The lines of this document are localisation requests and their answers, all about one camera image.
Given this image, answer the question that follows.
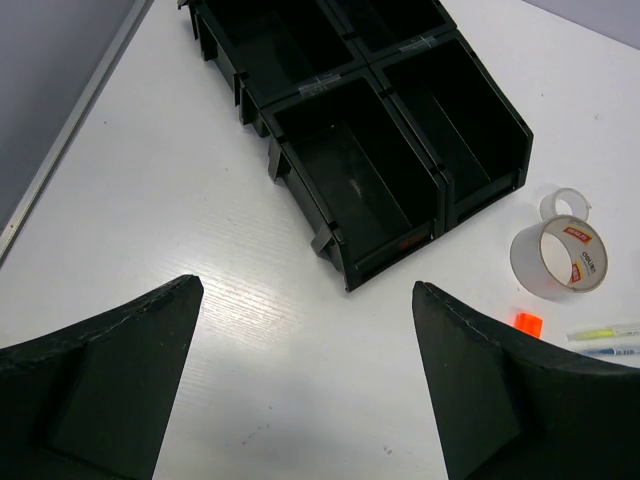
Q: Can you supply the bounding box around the black four-compartment organizer tray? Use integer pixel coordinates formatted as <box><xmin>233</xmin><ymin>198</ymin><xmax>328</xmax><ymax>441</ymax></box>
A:
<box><xmin>187</xmin><ymin>1</ymin><xmax>533</xmax><ymax>291</ymax></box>

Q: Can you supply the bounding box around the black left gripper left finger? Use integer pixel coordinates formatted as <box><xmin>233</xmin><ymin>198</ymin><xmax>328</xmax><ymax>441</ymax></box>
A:
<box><xmin>1</xmin><ymin>275</ymin><xmax>204</xmax><ymax>479</ymax></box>

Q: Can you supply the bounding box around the orange-capped highlighter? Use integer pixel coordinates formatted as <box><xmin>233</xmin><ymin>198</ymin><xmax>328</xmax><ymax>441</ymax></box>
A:
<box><xmin>513</xmin><ymin>312</ymin><xmax>544</xmax><ymax>338</ymax></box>

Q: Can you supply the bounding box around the large clear tape roll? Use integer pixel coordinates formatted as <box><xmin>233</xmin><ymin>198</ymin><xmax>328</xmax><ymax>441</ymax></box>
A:
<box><xmin>510</xmin><ymin>215</ymin><xmax>609</xmax><ymax>302</ymax></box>

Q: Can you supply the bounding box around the yellow pen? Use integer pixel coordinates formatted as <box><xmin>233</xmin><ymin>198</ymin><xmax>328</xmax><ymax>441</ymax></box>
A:
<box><xmin>567</xmin><ymin>323</ymin><xmax>640</xmax><ymax>342</ymax></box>

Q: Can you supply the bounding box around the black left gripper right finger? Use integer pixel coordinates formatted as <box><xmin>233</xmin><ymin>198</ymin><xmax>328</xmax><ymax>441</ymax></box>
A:
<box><xmin>412</xmin><ymin>282</ymin><xmax>639</xmax><ymax>479</ymax></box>

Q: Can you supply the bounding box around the small clear tape roll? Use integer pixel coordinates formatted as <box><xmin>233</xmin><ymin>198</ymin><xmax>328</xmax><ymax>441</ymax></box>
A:
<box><xmin>539</xmin><ymin>188</ymin><xmax>592</xmax><ymax>221</ymax></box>

